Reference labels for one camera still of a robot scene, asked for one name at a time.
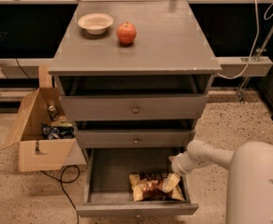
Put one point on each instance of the metal soda can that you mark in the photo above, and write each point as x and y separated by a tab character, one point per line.
53	112

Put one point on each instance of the blue snack bag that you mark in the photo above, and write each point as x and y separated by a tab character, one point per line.
63	131

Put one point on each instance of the grey metal rail frame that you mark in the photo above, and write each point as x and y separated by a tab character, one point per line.
36	28

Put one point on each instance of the red apple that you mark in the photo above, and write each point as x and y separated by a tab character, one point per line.
126	33

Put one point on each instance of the grey drawer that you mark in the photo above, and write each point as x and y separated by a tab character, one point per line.
108	191
133	138
133	107

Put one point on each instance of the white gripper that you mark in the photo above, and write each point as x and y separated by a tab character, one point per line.
179	166

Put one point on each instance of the grey top drawer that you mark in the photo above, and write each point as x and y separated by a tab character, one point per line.
133	107

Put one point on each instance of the brown chip bag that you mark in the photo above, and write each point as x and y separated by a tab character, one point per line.
156	187

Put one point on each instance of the grey bottom drawer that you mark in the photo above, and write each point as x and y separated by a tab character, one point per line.
108	191

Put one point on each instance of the grey drawer cabinet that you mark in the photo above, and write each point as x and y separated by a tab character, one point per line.
170	55

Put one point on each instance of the grey middle drawer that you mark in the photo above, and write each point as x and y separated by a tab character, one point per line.
133	138

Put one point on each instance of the cardboard box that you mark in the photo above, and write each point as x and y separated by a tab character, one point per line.
36	153

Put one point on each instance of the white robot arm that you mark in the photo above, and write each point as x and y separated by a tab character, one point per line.
249	197

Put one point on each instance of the white bowl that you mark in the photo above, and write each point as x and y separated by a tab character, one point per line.
95	23

